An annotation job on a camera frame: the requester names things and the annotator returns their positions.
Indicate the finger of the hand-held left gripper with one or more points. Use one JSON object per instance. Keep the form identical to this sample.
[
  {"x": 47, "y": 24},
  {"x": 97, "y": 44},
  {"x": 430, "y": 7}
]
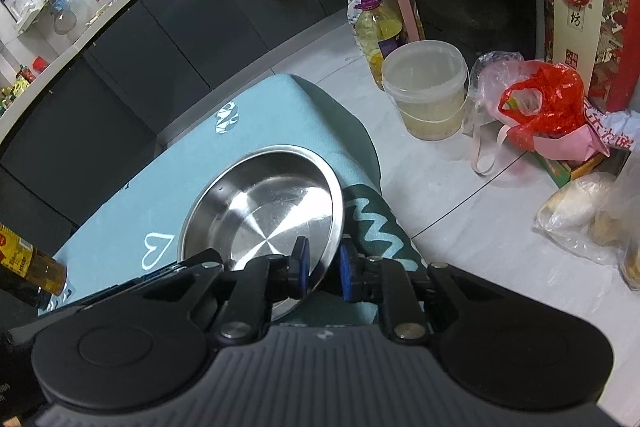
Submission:
[{"x": 125, "y": 289}]

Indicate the stainless steel plate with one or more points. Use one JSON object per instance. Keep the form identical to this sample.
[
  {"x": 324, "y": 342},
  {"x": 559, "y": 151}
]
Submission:
[{"x": 260, "y": 202}]

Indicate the clear bag of food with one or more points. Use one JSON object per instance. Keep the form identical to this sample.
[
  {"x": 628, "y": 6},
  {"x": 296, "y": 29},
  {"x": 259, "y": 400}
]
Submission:
[{"x": 575, "y": 212}]

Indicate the translucent plastic bucket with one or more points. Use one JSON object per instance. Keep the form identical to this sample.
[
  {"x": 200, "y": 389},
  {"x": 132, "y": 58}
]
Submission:
[{"x": 425, "y": 87}]

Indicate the white red printed bag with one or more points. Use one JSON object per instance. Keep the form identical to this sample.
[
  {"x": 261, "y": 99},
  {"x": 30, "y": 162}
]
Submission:
[{"x": 612, "y": 124}]

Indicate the oil bottle yellow label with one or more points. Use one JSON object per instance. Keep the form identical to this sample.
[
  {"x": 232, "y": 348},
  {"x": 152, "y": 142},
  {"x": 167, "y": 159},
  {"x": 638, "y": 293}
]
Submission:
[{"x": 25, "y": 257}]

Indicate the large oil jug purple cap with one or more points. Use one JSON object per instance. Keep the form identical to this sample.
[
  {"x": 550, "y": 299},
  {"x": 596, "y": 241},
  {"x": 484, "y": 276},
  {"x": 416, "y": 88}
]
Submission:
[{"x": 372, "y": 37}]

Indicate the clear plastic bag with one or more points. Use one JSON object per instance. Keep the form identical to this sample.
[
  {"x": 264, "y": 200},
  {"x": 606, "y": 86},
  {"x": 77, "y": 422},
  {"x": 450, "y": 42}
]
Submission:
[{"x": 487, "y": 77}]

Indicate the hanging glass flask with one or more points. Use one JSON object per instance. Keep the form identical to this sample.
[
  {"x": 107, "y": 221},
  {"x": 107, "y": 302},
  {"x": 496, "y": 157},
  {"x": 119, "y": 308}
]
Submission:
[{"x": 65, "y": 19}]

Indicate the group of condiment jars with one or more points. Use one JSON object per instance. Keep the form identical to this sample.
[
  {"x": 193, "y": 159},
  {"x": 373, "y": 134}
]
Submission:
[{"x": 20, "y": 87}]

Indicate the dark green zigzag cloth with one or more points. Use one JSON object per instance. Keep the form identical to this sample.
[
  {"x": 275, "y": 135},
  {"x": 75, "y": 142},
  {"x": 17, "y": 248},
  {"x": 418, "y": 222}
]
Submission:
[{"x": 380, "y": 232}]

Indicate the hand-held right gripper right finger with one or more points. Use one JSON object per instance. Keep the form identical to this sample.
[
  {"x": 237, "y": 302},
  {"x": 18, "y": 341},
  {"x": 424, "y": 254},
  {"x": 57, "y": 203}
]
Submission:
[{"x": 346, "y": 272}]

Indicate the dark kitchen cabinets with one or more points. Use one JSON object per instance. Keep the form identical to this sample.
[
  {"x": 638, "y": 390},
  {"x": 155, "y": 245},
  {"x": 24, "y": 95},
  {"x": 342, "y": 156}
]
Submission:
[{"x": 175, "y": 47}]

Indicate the white kitchen counter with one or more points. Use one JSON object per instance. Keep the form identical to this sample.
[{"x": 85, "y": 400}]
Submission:
[{"x": 125, "y": 7}]

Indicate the red gift bag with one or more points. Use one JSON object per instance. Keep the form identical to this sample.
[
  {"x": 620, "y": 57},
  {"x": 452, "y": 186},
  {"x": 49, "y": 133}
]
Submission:
[{"x": 590, "y": 32}]

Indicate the red plastic bag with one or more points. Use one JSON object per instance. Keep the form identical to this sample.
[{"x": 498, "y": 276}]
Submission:
[{"x": 550, "y": 102}]

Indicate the green cardboard box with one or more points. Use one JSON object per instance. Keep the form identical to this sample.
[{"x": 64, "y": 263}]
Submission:
[{"x": 565, "y": 172}]

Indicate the teal tablecloth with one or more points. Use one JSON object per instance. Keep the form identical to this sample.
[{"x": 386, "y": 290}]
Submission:
[{"x": 150, "y": 187}]

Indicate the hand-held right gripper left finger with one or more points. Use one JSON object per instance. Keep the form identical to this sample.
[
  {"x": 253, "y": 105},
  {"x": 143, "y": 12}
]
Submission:
[{"x": 301, "y": 272}]

